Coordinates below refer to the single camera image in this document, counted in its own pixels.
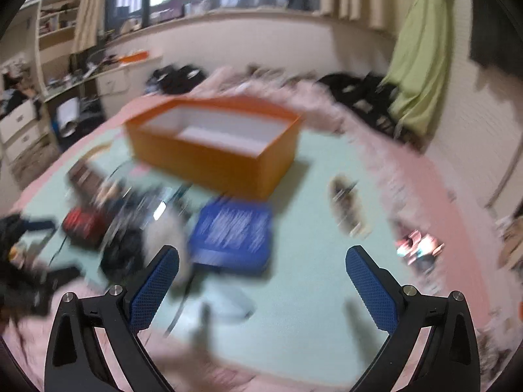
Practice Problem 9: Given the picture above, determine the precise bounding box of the black doll jacket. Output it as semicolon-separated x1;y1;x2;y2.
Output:
99;195;167;285

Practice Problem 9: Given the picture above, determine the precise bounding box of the grey fluffy pompom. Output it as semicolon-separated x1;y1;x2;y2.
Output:
143;210;192;287

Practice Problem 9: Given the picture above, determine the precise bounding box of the red black pouch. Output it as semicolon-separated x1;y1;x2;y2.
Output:
61;206;108;250

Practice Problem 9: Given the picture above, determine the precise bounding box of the brown printed box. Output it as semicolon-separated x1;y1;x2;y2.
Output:
67;160;105;199

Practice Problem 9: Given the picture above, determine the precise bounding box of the white drawer cabinet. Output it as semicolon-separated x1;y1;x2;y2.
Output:
95;54;163;117

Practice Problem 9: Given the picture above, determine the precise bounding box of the black clothes pile left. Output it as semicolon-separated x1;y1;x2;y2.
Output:
144;65;208;95

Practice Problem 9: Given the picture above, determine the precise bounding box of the black clothes pile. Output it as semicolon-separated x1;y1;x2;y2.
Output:
317;73;423;151
144;65;208;95

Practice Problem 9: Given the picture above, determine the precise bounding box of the blue tin box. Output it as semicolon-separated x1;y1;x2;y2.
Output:
188;198;273;276

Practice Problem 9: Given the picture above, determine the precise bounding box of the orange cardboard box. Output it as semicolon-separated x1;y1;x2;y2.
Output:
125;96;301;201

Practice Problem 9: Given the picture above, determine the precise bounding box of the black clothes pile right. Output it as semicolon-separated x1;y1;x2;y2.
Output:
317;73;423;151

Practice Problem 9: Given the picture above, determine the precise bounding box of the green hanging cloth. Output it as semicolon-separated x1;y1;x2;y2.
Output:
383;0;452;139

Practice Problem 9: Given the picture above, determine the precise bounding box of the pink blanket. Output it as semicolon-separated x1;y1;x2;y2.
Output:
189;66;364;135

